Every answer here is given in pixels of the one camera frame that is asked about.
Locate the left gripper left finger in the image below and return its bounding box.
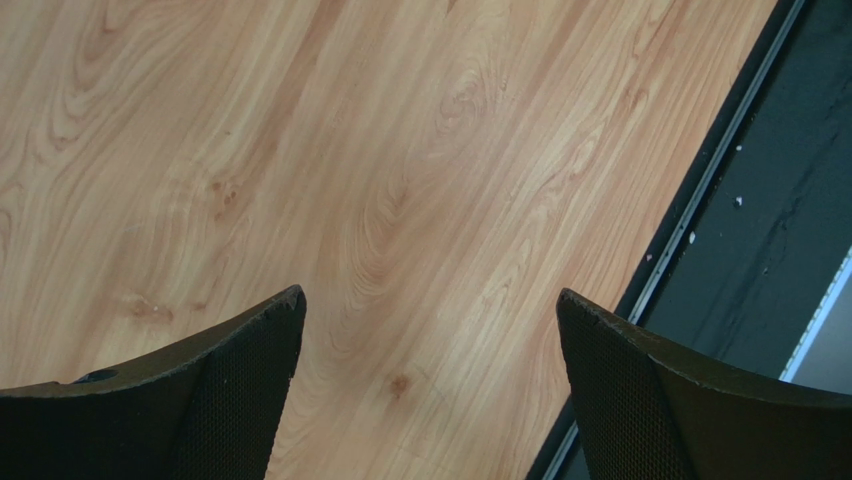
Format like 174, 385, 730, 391
1, 285, 307, 479

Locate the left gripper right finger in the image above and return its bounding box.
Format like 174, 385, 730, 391
556, 289, 851, 479

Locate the white slotted cable duct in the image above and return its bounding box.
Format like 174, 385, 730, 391
779, 249, 851, 383

